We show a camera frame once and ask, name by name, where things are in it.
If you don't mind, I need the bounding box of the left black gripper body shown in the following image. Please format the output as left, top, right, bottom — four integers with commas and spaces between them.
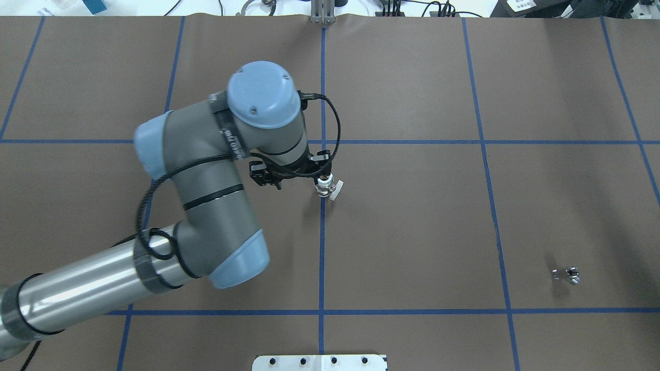
278, 149, 331, 174

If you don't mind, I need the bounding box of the white chrome PPR valve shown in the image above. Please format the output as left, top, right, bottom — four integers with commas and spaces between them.
315, 173, 344, 200

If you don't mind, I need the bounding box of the chrome pipe fitting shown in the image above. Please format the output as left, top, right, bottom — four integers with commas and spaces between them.
551, 266, 581, 285

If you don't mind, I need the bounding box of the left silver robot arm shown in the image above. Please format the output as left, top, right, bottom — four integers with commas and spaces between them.
2, 61, 341, 362

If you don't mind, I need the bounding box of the blue block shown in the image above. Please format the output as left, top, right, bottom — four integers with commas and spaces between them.
82, 0, 108, 15

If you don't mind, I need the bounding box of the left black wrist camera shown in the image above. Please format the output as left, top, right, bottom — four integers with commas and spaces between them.
249, 161, 282, 190

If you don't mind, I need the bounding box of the left black camera cable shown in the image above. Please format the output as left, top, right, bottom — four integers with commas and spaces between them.
21, 92, 342, 371

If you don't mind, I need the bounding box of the aluminium frame post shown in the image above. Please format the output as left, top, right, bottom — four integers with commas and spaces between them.
309, 0, 336, 26

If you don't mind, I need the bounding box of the white pedestal column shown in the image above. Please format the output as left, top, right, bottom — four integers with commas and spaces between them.
252, 354, 389, 370

